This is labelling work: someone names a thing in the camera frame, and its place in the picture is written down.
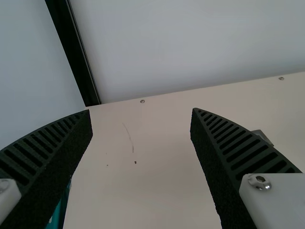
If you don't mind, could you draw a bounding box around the black post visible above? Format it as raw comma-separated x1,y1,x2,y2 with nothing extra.
44,0,102,106

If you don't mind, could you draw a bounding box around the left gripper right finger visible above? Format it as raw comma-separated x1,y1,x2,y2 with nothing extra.
190,107,305,229

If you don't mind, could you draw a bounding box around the teal shopping basket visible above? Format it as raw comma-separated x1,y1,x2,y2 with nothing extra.
48,177,72,229

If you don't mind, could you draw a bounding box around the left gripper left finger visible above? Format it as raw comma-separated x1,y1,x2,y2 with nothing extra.
0,109,93,229

